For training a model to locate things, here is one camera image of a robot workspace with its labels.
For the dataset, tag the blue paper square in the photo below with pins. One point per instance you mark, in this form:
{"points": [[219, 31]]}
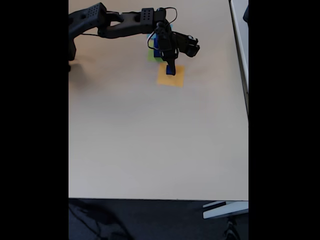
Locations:
{"points": [[171, 25]]}

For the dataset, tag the green paper square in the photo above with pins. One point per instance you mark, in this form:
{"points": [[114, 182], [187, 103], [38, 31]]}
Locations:
{"points": [[150, 56]]}

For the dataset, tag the white neighbouring table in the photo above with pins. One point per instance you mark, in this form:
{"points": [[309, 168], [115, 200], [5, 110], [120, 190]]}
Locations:
{"points": [[241, 37]]}

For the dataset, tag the orange paper square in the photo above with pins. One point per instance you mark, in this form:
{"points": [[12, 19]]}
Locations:
{"points": [[175, 80]]}

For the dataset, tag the dark blue object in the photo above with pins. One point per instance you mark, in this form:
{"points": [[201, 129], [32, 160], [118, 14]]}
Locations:
{"points": [[246, 13]]}

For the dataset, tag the large blue cube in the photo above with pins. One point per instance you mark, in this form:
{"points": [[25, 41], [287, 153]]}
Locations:
{"points": [[156, 53]]}

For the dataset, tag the small blue cube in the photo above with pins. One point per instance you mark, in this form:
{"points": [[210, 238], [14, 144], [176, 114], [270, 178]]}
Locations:
{"points": [[168, 70]]}

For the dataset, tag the white table foot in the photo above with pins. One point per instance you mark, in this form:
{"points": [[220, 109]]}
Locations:
{"points": [[225, 210]]}

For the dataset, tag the black camera box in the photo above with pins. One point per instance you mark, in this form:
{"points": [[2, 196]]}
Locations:
{"points": [[190, 46]]}

